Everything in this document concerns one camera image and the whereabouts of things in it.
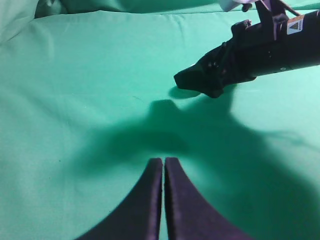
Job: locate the black other robot arm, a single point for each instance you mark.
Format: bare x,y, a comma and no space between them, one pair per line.
295,42

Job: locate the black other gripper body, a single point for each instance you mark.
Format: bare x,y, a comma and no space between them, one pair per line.
254,50

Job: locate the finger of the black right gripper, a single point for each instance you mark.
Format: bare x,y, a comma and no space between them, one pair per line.
199,78

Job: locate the green backdrop cloth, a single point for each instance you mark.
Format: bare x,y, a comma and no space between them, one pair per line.
87,99

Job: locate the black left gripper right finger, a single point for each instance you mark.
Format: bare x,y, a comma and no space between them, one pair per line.
189,216

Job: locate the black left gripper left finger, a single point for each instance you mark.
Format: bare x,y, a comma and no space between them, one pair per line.
138,215

